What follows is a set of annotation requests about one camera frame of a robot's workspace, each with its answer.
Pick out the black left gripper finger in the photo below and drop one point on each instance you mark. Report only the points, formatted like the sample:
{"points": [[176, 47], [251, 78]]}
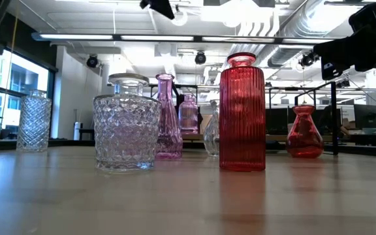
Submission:
{"points": [[158, 6]]}

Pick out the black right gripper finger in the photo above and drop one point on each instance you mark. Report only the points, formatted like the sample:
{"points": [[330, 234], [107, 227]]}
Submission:
{"points": [[336, 49]]}

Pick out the pink ribbed bottle vase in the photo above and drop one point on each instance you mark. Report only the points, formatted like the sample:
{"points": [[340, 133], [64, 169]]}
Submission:
{"points": [[188, 114]]}

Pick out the pink twisted cone vase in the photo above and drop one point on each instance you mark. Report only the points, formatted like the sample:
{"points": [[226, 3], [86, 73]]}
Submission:
{"points": [[171, 130]]}

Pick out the clear small faceted vase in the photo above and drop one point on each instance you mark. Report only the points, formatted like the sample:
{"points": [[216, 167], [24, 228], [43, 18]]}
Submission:
{"points": [[211, 134]]}

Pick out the clear tall diamond-cut vase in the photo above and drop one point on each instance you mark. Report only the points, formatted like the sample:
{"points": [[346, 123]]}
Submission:
{"points": [[34, 124]]}

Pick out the black-framed wooden shelf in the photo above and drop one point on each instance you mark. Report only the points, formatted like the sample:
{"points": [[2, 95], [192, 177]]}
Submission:
{"points": [[334, 130]]}

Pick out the white round ceiling fixture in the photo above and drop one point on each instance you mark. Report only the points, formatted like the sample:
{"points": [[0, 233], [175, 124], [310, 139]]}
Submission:
{"points": [[183, 21]]}

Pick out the black ceiling spotlight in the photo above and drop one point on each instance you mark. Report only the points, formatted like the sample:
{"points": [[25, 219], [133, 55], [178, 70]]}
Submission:
{"points": [[92, 61], [200, 57], [307, 59]]}

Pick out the black overhead light bar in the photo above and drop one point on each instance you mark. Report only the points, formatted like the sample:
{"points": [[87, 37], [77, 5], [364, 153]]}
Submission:
{"points": [[197, 38]]}

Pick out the black computer monitor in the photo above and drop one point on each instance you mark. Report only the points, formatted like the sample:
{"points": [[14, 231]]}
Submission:
{"points": [[367, 115], [339, 112]]}

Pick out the person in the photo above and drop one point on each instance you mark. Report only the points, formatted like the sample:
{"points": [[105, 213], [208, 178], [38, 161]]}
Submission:
{"points": [[345, 126]]}

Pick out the red small bulb vase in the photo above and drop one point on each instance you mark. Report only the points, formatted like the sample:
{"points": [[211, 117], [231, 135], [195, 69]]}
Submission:
{"points": [[305, 140]]}

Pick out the red tall ribbed vase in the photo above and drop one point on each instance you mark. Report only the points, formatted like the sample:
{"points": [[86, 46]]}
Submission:
{"points": [[242, 124]]}

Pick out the clear wide diamond-cut vase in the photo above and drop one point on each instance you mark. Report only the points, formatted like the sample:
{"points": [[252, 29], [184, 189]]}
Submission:
{"points": [[126, 137]]}

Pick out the white cylindrical canister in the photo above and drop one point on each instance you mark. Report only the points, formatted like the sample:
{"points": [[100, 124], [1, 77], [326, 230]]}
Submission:
{"points": [[77, 130]]}

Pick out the large window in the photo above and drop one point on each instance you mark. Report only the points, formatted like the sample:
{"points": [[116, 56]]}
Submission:
{"points": [[25, 78]]}

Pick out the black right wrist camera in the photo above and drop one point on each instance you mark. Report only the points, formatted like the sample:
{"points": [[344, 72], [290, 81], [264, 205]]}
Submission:
{"points": [[330, 70]]}

